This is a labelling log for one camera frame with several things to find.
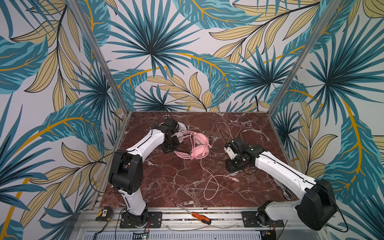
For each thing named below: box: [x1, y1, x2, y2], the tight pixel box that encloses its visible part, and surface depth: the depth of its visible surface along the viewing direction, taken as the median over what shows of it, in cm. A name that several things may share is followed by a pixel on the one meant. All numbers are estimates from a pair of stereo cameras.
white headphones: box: [173, 121, 187, 144], surface depth 97 cm
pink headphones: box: [174, 130, 211, 160], surface depth 86 cm
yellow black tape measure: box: [95, 207, 114, 222], surface depth 74 cm
